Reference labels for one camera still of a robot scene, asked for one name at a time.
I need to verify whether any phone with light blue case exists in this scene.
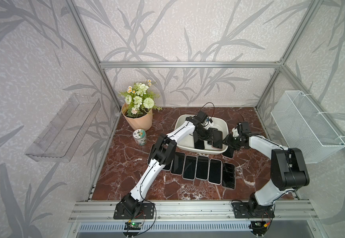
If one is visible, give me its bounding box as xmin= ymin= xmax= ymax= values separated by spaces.
xmin=182 ymin=155 xmax=197 ymax=180

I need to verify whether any phone with pink case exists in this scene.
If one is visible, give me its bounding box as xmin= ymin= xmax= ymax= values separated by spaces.
xmin=170 ymin=152 xmax=185 ymax=175

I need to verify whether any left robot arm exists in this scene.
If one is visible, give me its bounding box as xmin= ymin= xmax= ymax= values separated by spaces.
xmin=121 ymin=111 xmax=213 ymax=217

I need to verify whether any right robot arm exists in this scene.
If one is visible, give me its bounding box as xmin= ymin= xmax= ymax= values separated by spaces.
xmin=223 ymin=122 xmax=310 ymax=213

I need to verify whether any white plastic storage box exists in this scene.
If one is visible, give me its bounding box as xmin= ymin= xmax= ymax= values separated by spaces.
xmin=174 ymin=114 xmax=229 ymax=155

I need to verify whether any small patterned can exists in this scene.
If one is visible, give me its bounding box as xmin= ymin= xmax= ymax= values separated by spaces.
xmin=133 ymin=129 xmax=148 ymax=146

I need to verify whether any potted artificial flower plant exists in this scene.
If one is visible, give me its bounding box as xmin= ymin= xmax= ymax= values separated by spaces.
xmin=120 ymin=79 xmax=161 ymax=131

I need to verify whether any right circuit board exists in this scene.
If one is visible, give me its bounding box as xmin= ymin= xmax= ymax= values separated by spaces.
xmin=249 ymin=221 xmax=271 ymax=231

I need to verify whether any left green circuit board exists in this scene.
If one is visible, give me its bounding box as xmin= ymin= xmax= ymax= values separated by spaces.
xmin=124 ymin=221 xmax=144 ymax=231

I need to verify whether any white wire mesh basket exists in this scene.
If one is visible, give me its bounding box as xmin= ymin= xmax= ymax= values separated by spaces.
xmin=271 ymin=90 xmax=345 ymax=164

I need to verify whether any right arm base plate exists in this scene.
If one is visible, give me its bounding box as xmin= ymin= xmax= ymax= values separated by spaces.
xmin=231 ymin=200 xmax=275 ymax=219

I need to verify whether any aluminium frame rail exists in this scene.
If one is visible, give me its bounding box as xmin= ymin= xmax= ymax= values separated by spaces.
xmin=100 ymin=61 xmax=280 ymax=68

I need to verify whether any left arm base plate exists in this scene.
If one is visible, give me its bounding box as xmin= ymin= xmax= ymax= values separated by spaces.
xmin=113 ymin=203 xmax=155 ymax=220

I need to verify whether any clear plastic wall shelf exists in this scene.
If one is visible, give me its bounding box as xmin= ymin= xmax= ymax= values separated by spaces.
xmin=25 ymin=93 xmax=102 ymax=163

